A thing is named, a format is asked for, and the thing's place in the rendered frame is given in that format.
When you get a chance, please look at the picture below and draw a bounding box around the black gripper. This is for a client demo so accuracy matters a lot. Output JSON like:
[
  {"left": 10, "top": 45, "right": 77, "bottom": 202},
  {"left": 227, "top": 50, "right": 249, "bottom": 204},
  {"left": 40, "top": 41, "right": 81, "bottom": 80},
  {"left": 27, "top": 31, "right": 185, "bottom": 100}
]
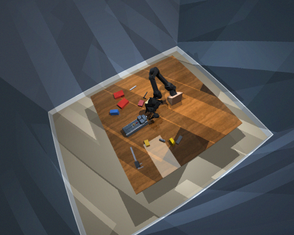
[{"left": 145, "top": 103, "right": 159, "bottom": 120}]

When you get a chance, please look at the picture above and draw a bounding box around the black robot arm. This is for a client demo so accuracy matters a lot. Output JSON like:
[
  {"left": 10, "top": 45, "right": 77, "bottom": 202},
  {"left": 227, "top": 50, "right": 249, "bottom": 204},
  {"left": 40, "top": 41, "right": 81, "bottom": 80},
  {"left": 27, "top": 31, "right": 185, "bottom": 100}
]
[{"left": 146, "top": 67, "right": 177, "bottom": 113}]

